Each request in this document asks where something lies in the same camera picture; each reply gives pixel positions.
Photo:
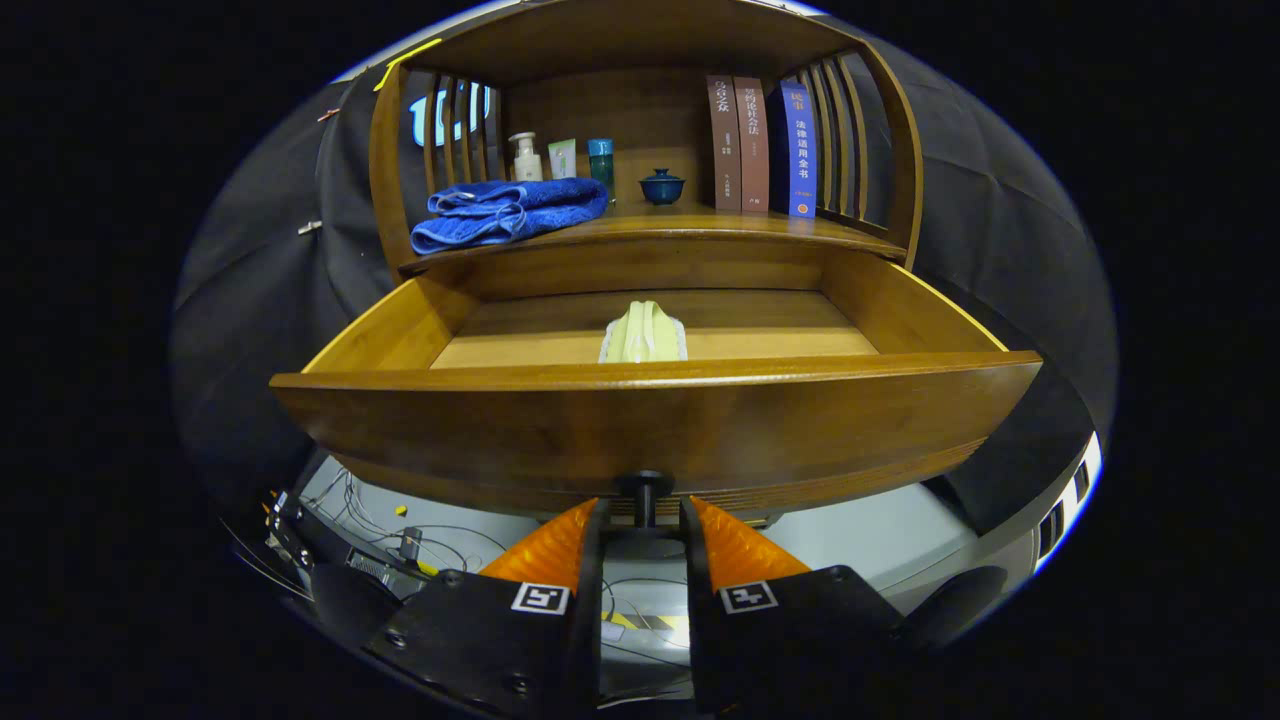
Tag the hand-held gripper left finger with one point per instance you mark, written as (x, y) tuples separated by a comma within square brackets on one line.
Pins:
[(500, 640)]

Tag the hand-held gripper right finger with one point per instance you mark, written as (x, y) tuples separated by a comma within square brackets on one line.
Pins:
[(780, 640)]

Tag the wooden drawer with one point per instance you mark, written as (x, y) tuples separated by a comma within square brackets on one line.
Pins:
[(650, 430)]

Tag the yellow-green scrub brush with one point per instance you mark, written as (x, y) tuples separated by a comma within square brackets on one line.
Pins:
[(643, 335)]

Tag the wooden countertop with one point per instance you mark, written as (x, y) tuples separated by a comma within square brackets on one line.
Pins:
[(700, 226)]

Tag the wooden cabinet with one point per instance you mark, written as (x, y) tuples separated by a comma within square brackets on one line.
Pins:
[(640, 110)]

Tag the black power adapter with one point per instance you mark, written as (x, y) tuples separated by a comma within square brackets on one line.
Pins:
[(411, 545)]

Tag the blue folded towel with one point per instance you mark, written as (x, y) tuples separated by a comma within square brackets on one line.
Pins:
[(510, 212)]

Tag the blue lidded teacup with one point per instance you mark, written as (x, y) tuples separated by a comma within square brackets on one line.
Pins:
[(662, 188)]

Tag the white pump bottle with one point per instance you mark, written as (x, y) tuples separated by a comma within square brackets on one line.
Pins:
[(526, 165)]

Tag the white and green tube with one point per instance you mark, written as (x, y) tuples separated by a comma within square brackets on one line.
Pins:
[(562, 160)]

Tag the blue book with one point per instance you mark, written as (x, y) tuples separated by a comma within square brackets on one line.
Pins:
[(798, 150)]

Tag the teal bottle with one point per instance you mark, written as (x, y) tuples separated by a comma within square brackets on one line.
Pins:
[(601, 160)]

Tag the light brown book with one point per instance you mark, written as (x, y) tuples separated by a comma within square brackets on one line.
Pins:
[(752, 145)]

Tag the dark brown book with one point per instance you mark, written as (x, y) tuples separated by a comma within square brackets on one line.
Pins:
[(723, 145)]

